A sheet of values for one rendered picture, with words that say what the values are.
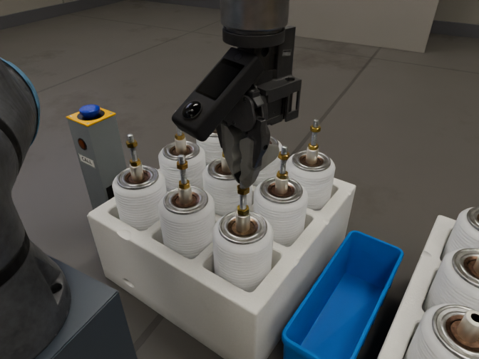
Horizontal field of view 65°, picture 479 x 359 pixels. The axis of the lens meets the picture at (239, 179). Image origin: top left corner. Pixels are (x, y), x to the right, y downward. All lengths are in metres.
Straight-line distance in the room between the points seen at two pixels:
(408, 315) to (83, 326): 0.43
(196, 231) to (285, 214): 0.15
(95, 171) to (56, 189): 0.37
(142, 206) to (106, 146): 0.19
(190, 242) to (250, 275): 0.12
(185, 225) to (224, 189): 0.11
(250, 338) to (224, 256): 0.13
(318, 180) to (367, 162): 0.56
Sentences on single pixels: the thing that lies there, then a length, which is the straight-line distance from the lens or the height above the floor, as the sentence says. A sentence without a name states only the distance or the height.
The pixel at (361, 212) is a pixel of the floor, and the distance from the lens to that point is 1.06.
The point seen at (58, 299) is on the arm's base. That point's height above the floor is 0.33.
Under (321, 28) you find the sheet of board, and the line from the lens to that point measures 2.61.
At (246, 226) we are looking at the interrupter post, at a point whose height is 0.26.
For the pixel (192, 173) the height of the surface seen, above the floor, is 0.22.
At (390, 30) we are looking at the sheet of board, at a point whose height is 0.10.
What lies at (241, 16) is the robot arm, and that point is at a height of 0.56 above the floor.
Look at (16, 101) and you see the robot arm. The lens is 0.47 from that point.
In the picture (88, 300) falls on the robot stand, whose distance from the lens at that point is 0.47.
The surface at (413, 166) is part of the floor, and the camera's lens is 1.31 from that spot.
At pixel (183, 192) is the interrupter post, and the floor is 0.28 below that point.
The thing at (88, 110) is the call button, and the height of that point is 0.33.
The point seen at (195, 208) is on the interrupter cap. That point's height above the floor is 0.25.
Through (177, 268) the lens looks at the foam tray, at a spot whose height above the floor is 0.18.
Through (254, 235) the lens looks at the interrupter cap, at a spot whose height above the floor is 0.25.
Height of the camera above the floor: 0.65
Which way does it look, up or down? 35 degrees down
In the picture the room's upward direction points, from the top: straight up
